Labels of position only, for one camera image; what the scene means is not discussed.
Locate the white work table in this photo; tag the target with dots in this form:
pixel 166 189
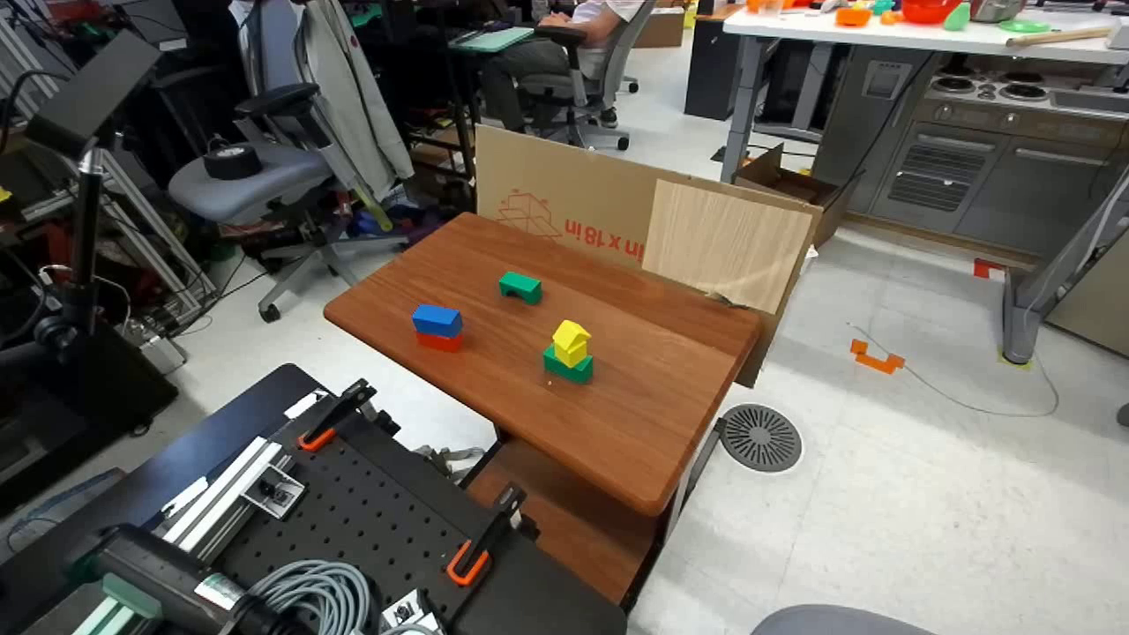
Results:
pixel 1102 41

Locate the orange black clamp front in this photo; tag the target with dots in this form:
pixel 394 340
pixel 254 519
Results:
pixel 472 555

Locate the orange bowl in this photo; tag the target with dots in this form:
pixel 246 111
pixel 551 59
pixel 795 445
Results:
pixel 852 14

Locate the orange black clamp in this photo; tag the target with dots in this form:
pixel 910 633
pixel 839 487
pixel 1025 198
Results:
pixel 324 427
pixel 472 555

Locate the grey office chair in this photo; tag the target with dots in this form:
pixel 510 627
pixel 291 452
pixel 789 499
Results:
pixel 285 144

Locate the round floor drain cover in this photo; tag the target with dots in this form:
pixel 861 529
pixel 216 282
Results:
pixel 761 439

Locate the grey toy kitchen cabinet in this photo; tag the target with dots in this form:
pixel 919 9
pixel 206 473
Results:
pixel 998 152

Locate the green block under yellow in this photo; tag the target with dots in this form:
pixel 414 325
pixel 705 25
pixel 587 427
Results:
pixel 558 369

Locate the yellow building block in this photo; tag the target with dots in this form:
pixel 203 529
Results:
pixel 570 342

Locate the seated person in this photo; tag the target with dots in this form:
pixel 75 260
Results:
pixel 589 22

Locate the black camera tripod stand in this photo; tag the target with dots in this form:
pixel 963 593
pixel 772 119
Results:
pixel 80 122

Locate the silver aluminium rail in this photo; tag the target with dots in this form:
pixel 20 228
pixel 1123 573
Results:
pixel 223 492

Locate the black perforated mounting board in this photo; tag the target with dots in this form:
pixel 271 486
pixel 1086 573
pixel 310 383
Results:
pixel 368 502

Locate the red building block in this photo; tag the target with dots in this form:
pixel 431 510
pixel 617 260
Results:
pixel 447 342

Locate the green building block rear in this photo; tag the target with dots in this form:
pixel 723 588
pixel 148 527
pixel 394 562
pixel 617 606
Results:
pixel 520 287

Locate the cardboard box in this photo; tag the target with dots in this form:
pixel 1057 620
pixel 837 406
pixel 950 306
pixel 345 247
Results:
pixel 731 241

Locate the wooden table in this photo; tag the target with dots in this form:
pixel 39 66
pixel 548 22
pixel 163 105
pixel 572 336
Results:
pixel 601 378

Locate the blue building block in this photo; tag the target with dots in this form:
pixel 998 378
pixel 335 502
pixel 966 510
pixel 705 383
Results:
pixel 431 319

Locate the orange black clamp rear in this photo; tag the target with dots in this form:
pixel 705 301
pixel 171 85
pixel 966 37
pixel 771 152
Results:
pixel 324 427

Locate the orange bracket on floor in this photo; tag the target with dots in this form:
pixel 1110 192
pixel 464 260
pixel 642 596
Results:
pixel 879 363

